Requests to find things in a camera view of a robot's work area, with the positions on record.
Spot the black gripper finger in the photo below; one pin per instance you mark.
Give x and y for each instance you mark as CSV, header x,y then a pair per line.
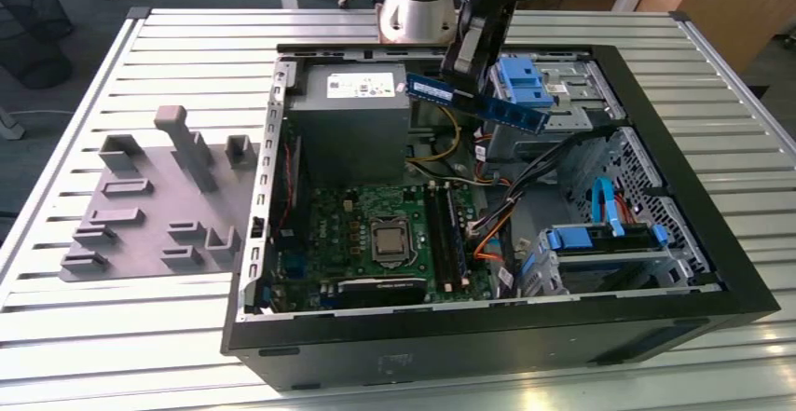
x,y
504,24
468,52

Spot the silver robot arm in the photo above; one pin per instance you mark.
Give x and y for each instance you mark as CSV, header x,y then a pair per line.
x,y
412,10

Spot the black RAM slot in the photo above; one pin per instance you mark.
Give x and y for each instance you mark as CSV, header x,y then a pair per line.
x,y
438,224

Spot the blue plastic disk carrier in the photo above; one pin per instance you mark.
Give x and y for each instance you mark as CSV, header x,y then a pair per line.
x,y
524,80
571,238

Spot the silver metal drive cage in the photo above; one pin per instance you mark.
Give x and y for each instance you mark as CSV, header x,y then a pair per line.
x,y
571,122

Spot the grey power supply unit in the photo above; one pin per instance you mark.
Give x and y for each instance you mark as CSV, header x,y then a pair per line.
x,y
348,122

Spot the white board connector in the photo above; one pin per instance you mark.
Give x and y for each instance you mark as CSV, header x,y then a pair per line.
x,y
475,228

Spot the wooden cabinet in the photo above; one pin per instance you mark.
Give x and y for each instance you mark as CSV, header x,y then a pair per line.
x,y
739,5

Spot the white square power socket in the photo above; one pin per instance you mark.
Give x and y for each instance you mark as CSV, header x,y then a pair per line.
x,y
345,204

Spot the green motherboard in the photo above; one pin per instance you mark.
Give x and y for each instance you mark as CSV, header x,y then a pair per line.
x,y
335,206

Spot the silver CPU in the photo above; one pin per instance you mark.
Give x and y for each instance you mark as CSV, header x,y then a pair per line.
x,y
388,242

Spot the silver metal disk bay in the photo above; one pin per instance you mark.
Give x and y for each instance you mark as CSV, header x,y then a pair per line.
x,y
615,258

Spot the black graphics card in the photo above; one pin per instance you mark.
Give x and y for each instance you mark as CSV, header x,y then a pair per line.
x,y
379,292

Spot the blue expansion slot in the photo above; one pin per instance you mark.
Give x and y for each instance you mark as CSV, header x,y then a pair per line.
x,y
293,264

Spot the grey parts rack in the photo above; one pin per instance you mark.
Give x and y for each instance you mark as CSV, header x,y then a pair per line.
x,y
155,206

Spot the black PC case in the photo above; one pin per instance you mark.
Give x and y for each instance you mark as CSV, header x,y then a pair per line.
x,y
435,350

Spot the black mesh waste bin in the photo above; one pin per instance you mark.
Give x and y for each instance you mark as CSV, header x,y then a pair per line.
x,y
33,43

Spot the grey stand foot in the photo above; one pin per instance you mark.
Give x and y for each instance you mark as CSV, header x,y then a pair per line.
x,y
6,122

